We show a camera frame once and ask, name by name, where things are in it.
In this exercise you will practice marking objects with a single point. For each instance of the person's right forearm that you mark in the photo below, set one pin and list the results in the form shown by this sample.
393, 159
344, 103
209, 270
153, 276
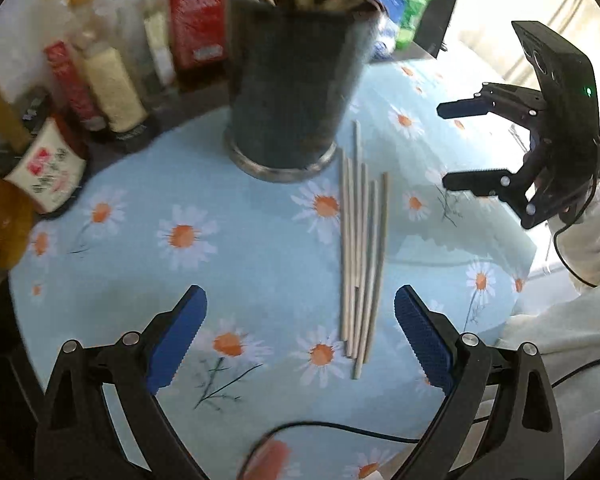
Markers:
595, 240

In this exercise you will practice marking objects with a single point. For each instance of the black-cap bottle red label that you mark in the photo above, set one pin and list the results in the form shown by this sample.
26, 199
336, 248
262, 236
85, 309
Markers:
72, 85

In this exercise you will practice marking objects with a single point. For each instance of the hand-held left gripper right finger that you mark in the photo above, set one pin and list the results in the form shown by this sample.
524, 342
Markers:
425, 340

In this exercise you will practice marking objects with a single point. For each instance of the dark upright panel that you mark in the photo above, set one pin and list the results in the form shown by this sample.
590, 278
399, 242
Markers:
437, 25

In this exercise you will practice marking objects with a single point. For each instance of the light-blue daisy tablecloth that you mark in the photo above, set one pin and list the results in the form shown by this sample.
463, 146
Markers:
260, 240

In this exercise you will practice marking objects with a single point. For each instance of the tall clear yellow-cap bottle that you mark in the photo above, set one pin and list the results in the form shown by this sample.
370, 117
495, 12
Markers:
155, 45

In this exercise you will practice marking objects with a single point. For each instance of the person's white clothing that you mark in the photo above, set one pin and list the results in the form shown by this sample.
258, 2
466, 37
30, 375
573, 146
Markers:
570, 320

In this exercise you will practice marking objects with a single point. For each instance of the soy sauce jug white label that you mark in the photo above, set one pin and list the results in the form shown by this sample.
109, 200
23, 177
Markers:
45, 170

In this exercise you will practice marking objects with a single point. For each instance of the person's left hand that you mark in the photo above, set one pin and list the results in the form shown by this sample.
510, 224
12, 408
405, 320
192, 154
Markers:
267, 462

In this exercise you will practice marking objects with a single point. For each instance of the clear jug of amber oil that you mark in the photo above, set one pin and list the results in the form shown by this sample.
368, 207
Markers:
0, 220

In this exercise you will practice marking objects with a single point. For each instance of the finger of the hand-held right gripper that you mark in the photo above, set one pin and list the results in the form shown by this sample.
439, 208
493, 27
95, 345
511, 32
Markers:
460, 108
475, 180

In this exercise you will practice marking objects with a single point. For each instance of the small yellow-cap bottle cream label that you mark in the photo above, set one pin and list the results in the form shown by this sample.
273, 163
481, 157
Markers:
112, 90

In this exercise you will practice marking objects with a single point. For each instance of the pile of wooden chopsticks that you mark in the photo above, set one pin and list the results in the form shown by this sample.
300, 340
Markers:
362, 260

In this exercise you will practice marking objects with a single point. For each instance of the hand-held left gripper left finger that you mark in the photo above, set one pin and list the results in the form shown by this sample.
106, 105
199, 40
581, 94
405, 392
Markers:
177, 340

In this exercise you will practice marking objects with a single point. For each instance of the black cylindrical utensil holder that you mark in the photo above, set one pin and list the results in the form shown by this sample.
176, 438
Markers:
290, 85

